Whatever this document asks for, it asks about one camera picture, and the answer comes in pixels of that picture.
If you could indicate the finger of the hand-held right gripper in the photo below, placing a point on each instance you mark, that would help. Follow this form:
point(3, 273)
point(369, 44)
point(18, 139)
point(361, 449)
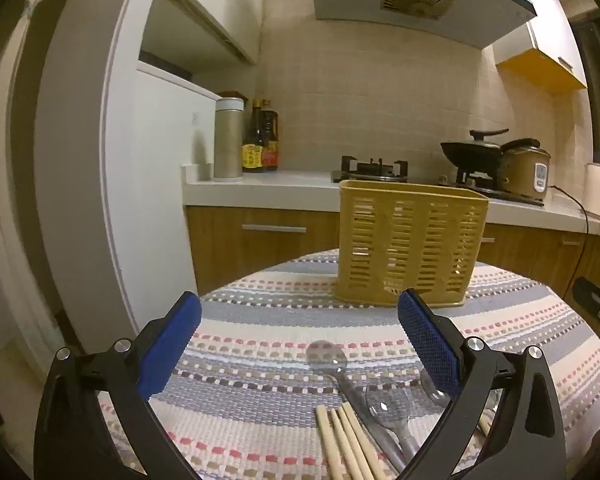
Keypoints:
point(592, 300)

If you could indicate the black gas stove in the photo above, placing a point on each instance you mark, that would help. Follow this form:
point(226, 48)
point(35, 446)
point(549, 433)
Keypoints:
point(375, 170)

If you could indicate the wooden base cabinets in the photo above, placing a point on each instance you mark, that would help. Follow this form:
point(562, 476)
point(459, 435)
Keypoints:
point(260, 260)

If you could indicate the clear plastic spoon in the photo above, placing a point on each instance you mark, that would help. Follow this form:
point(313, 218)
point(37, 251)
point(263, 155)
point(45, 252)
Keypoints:
point(326, 357)
point(387, 402)
point(431, 391)

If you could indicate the striped woven tablecloth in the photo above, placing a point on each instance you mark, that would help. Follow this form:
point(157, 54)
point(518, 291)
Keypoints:
point(280, 320)

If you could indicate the black wok with lid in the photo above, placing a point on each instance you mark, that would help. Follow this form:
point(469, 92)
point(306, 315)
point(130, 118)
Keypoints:
point(472, 152)

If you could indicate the white door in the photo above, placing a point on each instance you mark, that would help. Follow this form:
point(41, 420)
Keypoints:
point(10, 160)

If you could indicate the dark sauce bottle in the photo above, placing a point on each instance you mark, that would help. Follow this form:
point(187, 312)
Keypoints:
point(271, 150)
point(252, 150)

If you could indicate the steel range hood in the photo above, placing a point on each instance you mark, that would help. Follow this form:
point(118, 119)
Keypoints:
point(360, 0)

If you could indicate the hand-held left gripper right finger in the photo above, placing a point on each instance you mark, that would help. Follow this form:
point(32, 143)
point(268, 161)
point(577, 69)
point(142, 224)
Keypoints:
point(430, 345)

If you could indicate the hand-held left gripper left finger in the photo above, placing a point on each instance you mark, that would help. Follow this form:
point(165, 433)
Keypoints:
point(170, 347)

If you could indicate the yellow slotted plastic utensil basket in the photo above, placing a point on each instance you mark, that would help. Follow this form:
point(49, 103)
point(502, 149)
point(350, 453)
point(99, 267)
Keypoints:
point(410, 240)

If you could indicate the beige rice cooker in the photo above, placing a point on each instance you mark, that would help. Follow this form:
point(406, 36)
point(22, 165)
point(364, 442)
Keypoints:
point(522, 170)

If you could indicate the white kitchen countertop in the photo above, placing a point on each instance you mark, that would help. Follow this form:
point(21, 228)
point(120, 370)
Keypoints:
point(280, 185)

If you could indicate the white refrigerator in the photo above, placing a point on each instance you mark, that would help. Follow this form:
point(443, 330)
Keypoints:
point(165, 160)

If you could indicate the white and yellow wall cabinet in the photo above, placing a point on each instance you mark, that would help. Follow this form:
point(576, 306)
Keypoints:
point(545, 35)

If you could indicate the steel canister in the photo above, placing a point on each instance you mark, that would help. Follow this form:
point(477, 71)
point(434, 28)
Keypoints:
point(228, 140)

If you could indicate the wooden chopstick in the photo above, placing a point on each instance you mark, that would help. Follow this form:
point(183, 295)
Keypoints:
point(327, 440)
point(362, 435)
point(355, 445)
point(342, 442)

